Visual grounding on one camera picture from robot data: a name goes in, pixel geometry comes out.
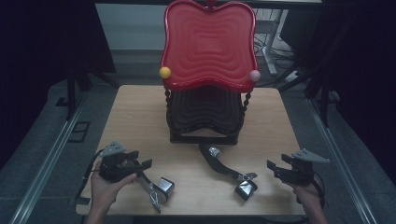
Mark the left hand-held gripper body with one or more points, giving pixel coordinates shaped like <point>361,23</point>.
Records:
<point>113,165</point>

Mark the dark curtain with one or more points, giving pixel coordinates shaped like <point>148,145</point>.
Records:
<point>37,46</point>
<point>367,77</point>

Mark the person's left hand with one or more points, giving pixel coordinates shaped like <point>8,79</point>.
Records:
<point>104,193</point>

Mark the white power strip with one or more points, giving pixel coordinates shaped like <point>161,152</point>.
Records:
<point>293,75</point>

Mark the black floor socket frame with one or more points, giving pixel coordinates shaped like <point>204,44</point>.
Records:
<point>79,132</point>

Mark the metal floor rail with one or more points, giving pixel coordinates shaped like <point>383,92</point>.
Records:
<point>46,165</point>
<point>342,165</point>

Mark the white metal desk leg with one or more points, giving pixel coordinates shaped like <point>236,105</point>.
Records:
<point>269,59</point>

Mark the person's right hand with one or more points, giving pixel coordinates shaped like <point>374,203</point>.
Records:
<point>309,196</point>

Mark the black metal stand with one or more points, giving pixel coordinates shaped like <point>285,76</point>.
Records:
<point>325,105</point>
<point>71,93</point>

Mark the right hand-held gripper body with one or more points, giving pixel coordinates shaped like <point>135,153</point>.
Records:
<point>300,174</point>

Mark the red and black two-tier rack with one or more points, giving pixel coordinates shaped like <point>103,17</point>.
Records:
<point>208,46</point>

